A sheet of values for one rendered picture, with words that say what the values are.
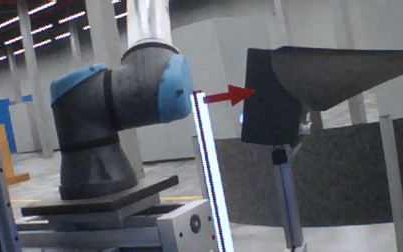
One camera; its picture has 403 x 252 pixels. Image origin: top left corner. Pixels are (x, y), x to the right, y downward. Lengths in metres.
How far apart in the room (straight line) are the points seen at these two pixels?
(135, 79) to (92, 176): 0.19
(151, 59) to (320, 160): 1.50
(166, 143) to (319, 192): 8.89
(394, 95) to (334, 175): 4.69
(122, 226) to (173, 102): 0.24
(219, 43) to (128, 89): 9.24
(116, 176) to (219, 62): 9.23
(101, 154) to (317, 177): 1.53
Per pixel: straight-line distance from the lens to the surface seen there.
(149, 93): 1.13
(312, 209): 2.63
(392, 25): 7.12
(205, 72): 10.55
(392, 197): 2.46
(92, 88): 1.16
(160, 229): 1.08
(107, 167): 1.16
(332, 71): 0.67
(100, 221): 1.16
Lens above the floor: 1.19
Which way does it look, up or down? 3 degrees down
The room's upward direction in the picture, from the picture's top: 11 degrees counter-clockwise
